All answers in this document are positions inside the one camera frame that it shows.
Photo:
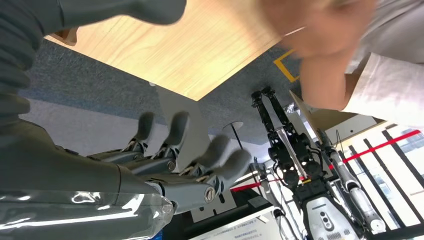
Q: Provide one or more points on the black humanoid robot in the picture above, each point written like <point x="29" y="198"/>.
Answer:
<point x="318" y="212"/>

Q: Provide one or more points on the grey kiosk pillar with base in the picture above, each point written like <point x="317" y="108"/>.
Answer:
<point x="198" y="132"/>

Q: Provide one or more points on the white printed sign board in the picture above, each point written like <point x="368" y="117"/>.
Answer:
<point x="238" y="230"/>

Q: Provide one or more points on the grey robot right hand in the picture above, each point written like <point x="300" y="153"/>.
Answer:
<point x="66" y="172"/>

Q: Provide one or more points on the round stanchion base with pole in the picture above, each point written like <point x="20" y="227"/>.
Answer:
<point x="233" y="125"/>

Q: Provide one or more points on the person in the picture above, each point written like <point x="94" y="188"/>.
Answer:
<point x="391" y="82"/>

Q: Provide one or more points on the brown cardboard card tray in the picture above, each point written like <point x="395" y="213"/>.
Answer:
<point x="68" y="35"/>

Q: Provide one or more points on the white counter with wooden panel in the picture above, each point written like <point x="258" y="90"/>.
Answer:
<point x="348" y="127"/>

